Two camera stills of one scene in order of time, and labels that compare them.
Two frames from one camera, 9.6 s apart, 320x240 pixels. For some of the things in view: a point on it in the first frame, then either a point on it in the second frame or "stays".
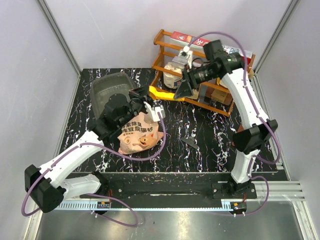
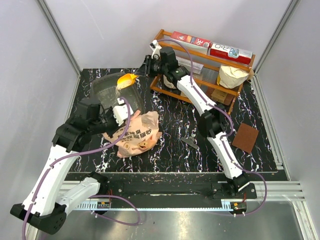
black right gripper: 184,89 → 148,63
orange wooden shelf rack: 184,74 stays
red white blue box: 248,54 stays
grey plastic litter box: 102,88 stays
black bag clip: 190,140 stays
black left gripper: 139,93 → 116,125
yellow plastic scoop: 161,95 → 126,80
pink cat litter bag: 138,134 stays
